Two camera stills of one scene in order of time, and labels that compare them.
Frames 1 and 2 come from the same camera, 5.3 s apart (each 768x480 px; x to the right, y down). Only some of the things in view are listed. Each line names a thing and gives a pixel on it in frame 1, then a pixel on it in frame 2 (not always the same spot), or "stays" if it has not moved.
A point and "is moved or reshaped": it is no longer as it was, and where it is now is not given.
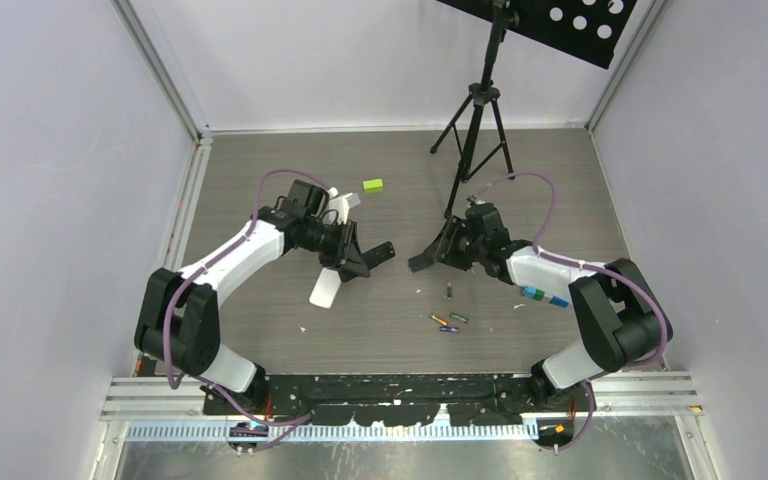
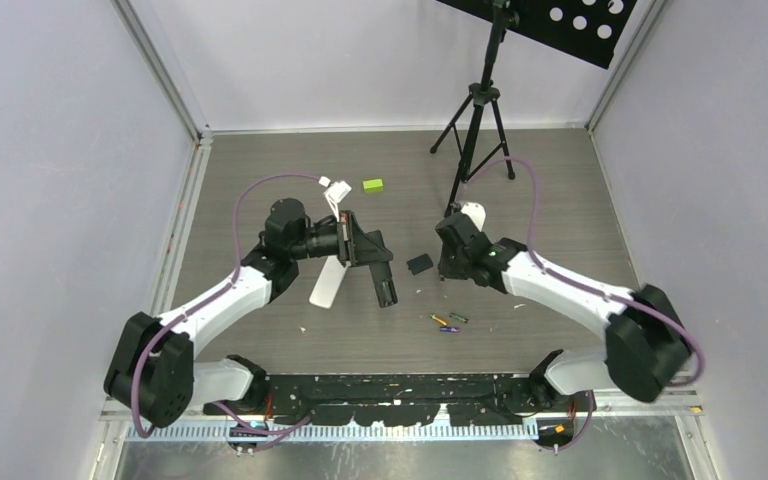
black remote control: [376, 255] is moved or reshaped
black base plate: [402, 399] stays
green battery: [458, 317] stays
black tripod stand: [476, 129] stays
